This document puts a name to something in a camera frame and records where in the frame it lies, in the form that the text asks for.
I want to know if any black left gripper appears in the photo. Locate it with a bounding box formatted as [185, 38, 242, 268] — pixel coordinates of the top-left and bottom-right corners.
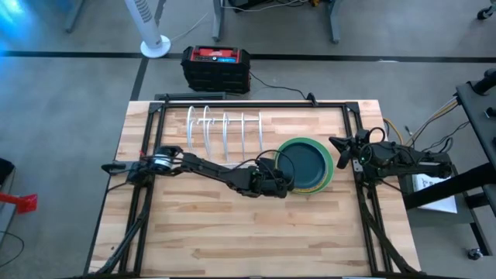
[247, 164, 296, 199]

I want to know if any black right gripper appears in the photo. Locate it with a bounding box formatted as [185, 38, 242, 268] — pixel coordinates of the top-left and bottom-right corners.
[328, 129, 391, 177]

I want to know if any plain green plate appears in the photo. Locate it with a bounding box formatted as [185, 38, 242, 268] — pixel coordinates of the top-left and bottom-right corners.
[274, 136, 335, 196]

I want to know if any dark teal plate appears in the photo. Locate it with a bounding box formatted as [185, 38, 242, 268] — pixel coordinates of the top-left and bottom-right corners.
[277, 141, 327, 189]

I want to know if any white paper booklet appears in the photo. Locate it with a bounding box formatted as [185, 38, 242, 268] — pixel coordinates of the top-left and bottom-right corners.
[411, 173, 459, 215]

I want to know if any grey desk leg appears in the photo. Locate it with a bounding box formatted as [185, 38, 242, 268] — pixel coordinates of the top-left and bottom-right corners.
[328, 0, 344, 44]
[211, 0, 227, 43]
[64, 0, 85, 34]

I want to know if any red black power station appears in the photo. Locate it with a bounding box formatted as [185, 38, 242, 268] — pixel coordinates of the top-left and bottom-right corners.
[181, 45, 252, 95]

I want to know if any flat black bar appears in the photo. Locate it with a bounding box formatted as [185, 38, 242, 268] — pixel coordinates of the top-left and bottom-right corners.
[153, 91, 227, 102]

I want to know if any black equipment cart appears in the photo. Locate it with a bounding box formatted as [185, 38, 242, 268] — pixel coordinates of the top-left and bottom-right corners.
[398, 68, 496, 260]

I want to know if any black clamp knob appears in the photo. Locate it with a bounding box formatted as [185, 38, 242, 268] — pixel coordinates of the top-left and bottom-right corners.
[101, 161, 127, 174]

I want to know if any white tower fan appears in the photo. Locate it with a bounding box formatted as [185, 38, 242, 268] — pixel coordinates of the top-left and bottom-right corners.
[123, 0, 172, 59]

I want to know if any red plastic object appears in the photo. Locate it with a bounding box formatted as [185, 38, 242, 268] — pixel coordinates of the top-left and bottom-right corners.
[0, 192, 39, 215]

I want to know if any black box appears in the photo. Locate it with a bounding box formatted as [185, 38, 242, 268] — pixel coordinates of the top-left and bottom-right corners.
[0, 157, 16, 187]

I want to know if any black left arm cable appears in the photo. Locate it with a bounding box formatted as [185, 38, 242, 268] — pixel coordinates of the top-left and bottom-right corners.
[253, 149, 298, 191]

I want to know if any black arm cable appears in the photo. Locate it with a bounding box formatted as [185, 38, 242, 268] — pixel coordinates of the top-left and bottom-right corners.
[253, 149, 298, 191]
[367, 126, 388, 145]

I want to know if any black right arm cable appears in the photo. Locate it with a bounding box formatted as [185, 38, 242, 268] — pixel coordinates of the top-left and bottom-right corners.
[367, 126, 388, 145]

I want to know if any black power cable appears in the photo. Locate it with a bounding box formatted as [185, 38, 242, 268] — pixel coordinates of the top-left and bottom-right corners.
[247, 71, 319, 106]

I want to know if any black aluminium table frame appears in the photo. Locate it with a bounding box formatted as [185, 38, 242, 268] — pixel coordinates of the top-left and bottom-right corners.
[83, 99, 422, 278]

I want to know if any white wire dish rack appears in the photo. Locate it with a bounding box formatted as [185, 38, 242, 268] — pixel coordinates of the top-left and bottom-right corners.
[185, 104, 265, 166]

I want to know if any thin black cable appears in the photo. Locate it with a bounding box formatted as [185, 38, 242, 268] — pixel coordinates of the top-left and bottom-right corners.
[421, 121, 472, 154]

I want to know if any yellow white cable bundle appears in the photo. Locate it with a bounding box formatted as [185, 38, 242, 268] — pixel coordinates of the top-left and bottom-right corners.
[405, 95, 460, 147]

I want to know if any white floor cable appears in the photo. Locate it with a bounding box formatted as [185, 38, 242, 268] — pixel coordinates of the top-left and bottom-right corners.
[170, 11, 210, 43]

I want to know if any black floor cable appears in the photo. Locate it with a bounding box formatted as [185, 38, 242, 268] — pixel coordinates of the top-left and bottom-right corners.
[0, 230, 26, 268]

